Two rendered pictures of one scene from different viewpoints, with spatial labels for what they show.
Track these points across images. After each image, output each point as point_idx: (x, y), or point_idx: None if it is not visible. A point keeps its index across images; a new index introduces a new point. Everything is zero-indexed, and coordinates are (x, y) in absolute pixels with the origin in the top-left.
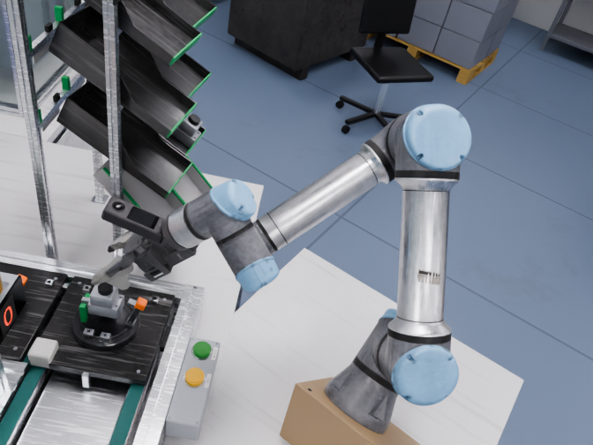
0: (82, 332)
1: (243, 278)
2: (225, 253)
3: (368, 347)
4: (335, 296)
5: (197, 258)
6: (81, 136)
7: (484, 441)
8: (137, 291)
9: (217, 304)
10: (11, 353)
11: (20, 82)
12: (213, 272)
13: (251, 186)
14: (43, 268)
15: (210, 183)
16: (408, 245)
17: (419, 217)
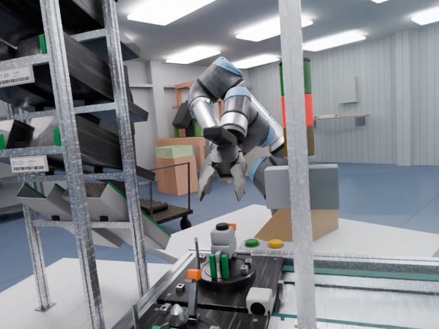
0: (240, 276)
1: (271, 130)
2: (260, 123)
3: None
4: (191, 236)
5: (130, 282)
6: (88, 153)
7: None
8: (189, 266)
9: None
10: (262, 322)
11: (63, 83)
12: (151, 274)
13: (59, 262)
14: (131, 326)
15: (34, 280)
16: (258, 109)
17: (251, 97)
